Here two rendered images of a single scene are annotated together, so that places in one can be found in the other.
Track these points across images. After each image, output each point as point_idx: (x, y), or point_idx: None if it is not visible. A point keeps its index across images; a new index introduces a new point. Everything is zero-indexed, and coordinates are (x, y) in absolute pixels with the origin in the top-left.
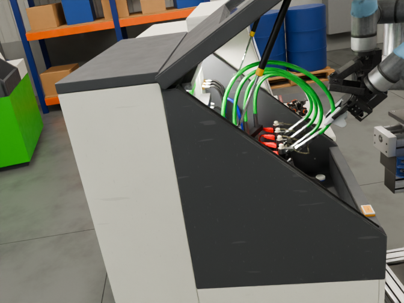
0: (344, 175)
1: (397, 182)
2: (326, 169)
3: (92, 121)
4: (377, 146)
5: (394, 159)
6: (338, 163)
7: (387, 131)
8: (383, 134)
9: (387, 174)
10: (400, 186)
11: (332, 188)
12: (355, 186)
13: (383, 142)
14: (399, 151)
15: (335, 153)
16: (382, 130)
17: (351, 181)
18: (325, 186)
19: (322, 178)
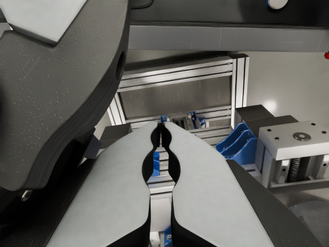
0: (184, 30)
1: (240, 118)
2: (302, 19)
3: None
4: (299, 124)
5: (258, 134)
6: (245, 30)
7: (303, 153)
8: (298, 144)
9: (262, 113)
10: (238, 119)
11: (232, 15)
12: (131, 39)
13: (288, 135)
14: (261, 147)
15: (298, 36)
16: (317, 148)
17: (155, 38)
18: (244, 2)
19: (269, 1)
